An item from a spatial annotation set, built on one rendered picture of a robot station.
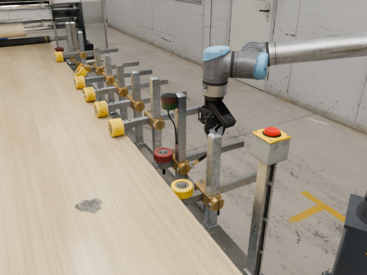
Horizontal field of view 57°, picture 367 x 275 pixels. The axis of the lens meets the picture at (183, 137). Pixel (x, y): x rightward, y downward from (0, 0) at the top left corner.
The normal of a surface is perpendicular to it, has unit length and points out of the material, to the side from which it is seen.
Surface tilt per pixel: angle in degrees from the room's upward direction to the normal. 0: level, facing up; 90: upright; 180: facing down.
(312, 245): 0
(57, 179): 0
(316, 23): 90
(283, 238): 0
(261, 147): 90
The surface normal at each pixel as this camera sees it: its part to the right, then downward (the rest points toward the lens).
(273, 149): 0.47, 0.40
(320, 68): -0.86, 0.23
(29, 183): 0.00, -0.89
